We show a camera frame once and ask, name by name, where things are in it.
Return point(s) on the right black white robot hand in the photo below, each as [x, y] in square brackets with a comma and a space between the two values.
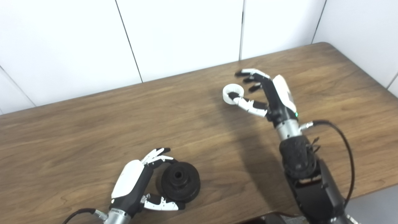
[281, 99]

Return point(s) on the round black plastic part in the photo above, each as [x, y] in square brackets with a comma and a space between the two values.
[186, 186]

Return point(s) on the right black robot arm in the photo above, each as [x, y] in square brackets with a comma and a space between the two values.
[311, 186]

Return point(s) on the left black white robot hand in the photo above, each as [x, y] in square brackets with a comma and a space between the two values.
[130, 180]

